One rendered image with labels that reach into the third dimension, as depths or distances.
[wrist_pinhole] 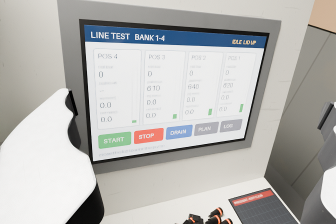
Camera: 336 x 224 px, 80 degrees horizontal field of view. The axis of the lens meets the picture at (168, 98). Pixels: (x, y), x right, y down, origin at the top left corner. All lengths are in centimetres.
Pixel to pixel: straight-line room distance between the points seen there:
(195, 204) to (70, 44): 50
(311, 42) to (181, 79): 166
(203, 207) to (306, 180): 166
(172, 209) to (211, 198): 12
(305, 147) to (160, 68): 182
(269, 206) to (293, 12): 52
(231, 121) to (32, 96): 44
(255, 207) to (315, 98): 142
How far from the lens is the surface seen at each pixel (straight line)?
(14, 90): 42
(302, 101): 205
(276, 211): 72
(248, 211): 68
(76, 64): 39
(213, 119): 52
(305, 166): 217
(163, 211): 60
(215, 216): 59
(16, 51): 41
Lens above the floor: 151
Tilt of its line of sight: 33 degrees down
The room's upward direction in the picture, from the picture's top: 10 degrees clockwise
